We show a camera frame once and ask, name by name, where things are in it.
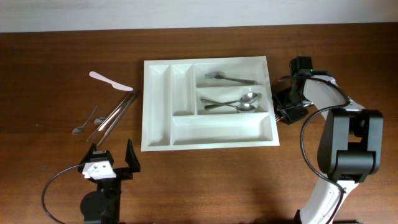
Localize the white plastic cutlery tray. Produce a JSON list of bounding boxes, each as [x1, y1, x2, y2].
[[141, 56, 280, 151]]

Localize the steel fork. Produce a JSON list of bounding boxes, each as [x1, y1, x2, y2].
[[205, 72, 257, 85], [275, 114, 281, 122]]

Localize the large steel spoon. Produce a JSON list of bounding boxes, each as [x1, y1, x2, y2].
[[200, 97, 256, 113], [205, 92, 259, 110]]

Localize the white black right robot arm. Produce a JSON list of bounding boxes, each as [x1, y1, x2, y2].
[[141, 56, 383, 223]]

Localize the small steel teaspoon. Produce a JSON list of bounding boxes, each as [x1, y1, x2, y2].
[[94, 117, 106, 125], [72, 105, 98, 136]]

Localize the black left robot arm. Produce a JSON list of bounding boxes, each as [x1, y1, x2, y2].
[[78, 144, 133, 224]]

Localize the pink plastic knife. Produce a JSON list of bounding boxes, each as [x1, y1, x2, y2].
[[89, 71, 134, 91]]

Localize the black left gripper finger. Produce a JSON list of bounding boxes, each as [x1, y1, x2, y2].
[[125, 139, 141, 172], [80, 143, 97, 164]]

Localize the black left camera cable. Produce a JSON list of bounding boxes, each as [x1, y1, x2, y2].
[[41, 164, 82, 224]]

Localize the black camera cable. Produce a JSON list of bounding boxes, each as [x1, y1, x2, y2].
[[41, 164, 82, 224], [278, 75, 352, 224]]

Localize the black right camera cable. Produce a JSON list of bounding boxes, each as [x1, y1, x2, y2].
[[278, 75, 352, 224]]

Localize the steel kitchen tongs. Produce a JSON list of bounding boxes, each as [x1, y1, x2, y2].
[[86, 91, 137, 147]]

